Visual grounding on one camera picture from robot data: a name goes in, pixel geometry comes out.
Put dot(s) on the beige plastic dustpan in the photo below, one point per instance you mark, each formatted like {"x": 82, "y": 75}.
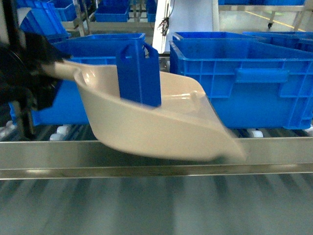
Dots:
{"x": 184, "y": 127}

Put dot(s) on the blue bin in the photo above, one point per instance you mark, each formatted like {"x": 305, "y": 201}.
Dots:
{"x": 295, "y": 40}
{"x": 250, "y": 84}
{"x": 88, "y": 53}

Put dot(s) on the steel shelf rack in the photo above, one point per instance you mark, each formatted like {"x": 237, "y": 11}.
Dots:
{"x": 92, "y": 159}

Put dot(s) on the blue bin left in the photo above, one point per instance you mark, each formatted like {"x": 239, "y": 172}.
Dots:
{"x": 88, "y": 53}

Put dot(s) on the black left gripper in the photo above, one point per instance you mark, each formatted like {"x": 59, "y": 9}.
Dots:
{"x": 23, "y": 82}

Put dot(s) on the blue plastic part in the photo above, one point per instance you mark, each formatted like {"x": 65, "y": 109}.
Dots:
{"x": 139, "y": 73}

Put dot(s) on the blue bin far right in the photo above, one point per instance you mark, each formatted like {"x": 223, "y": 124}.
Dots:
{"x": 295, "y": 40}

